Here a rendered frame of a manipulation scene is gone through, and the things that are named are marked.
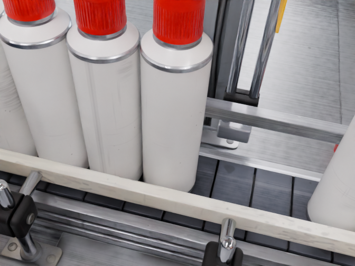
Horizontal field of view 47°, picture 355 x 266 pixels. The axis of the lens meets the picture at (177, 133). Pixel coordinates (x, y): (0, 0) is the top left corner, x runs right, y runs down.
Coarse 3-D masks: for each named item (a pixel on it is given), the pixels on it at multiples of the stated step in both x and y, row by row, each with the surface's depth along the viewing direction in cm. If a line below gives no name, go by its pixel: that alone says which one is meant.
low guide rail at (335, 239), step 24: (0, 168) 38; (24, 168) 37; (48, 168) 36; (72, 168) 36; (96, 192) 37; (120, 192) 36; (144, 192) 35; (168, 192) 35; (192, 216) 36; (216, 216) 35; (240, 216) 34; (264, 216) 34; (288, 216) 34; (288, 240) 35; (312, 240) 34; (336, 240) 33
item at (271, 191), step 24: (216, 168) 42; (240, 168) 42; (48, 192) 39; (72, 192) 39; (192, 192) 39; (216, 192) 40; (240, 192) 40; (264, 192) 40; (288, 192) 40; (312, 192) 40; (144, 216) 39; (168, 216) 38; (240, 240) 38; (264, 240) 36
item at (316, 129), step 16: (208, 112) 36; (224, 112) 36; (240, 112) 35; (256, 112) 35; (272, 112) 36; (272, 128) 36; (288, 128) 35; (304, 128) 35; (320, 128) 35; (336, 128) 35
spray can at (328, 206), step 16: (352, 128) 30; (352, 144) 30; (336, 160) 32; (352, 160) 30; (336, 176) 32; (352, 176) 31; (320, 192) 35; (336, 192) 33; (352, 192) 32; (320, 208) 35; (336, 208) 34; (352, 208) 33; (336, 224) 35; (352, 224) 34
